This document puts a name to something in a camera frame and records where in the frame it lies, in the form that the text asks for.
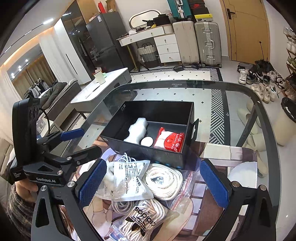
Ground printed cartoon mat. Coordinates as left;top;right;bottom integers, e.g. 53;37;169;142
69;141;257;241

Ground white vanity desk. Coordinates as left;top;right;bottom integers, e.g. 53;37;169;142
116;23;181;71

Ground white printed medicine packet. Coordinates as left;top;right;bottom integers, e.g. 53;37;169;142
113;159;154;202

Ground beige trash bin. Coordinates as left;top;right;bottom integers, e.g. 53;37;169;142
273;97;296;146

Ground yellow and black shoebox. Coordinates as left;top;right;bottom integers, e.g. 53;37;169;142
193;13;214;23

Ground black cardboard box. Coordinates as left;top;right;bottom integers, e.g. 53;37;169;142
99;100;199;170

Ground beige suitcase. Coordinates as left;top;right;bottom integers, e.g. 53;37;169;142
172;20;197;64

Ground pile of shoes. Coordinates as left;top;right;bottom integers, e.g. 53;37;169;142
237;58;287;103

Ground white wardrobe with dark door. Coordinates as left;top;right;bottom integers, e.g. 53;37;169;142
54;0;93;85

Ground bagged shoelaces with black logo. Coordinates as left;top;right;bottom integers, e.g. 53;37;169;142
111;198;169;241

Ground red and white packet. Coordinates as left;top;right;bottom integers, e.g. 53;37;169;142
153;127;185;153

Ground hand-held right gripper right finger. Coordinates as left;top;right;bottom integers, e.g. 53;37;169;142
199;159;278;241

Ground black umbrella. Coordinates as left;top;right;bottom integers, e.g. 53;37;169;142
254;41;275;70

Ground person's left hand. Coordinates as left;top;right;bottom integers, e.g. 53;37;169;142
14;178;38;193

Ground bagged white rope bundle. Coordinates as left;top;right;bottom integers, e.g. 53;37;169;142
143;163;193;210

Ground white bubble wrap bundle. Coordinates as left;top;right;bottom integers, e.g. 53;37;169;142
123;118;148;143

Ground beige slipper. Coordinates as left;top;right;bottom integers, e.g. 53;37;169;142
238;108;255;135
242;134;264;151

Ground white coffee table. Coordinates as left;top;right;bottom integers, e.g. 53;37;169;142
70;68;132;120

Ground teal suitcase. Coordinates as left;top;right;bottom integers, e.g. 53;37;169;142
167;0;192;20

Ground silver suitcase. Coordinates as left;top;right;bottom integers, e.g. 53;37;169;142
194;21;222;67

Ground wicker basket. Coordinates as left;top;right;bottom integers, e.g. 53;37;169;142
137;44;161;68

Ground clothes rack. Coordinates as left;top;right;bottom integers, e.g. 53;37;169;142
28;80;50;98

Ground rows of sneakers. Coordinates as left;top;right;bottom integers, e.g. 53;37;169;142
284;26;296;93

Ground black handbag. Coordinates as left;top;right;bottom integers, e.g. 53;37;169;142
153;14;171;26

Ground grey refrigerator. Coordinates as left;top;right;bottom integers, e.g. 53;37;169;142
86;13;134;72

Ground black and white patterned rug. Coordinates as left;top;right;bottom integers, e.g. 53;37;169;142
129;67;228;146

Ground white charging cable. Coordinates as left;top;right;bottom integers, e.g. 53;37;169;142
110;152;141;217

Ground dark jacket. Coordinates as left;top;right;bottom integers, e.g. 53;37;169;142
45;82;67;105

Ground oval mirror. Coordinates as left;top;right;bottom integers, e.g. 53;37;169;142
128;9;163;29

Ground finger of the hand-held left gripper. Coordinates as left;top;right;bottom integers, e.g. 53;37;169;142
37;128;85;153
45;146;102;167

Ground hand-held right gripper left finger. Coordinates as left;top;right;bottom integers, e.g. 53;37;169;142
31;158;108;241

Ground bed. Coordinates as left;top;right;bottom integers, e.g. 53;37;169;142
35;79;82;121

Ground person's left forearm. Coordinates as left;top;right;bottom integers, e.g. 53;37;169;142
6;183;35;239

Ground wooden door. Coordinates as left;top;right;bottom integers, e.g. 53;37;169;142
220;0;271;63

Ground white cup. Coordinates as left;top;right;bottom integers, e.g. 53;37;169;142
93;67;106;84

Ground wooden shoe rack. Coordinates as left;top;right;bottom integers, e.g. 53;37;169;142
283;25;296;98

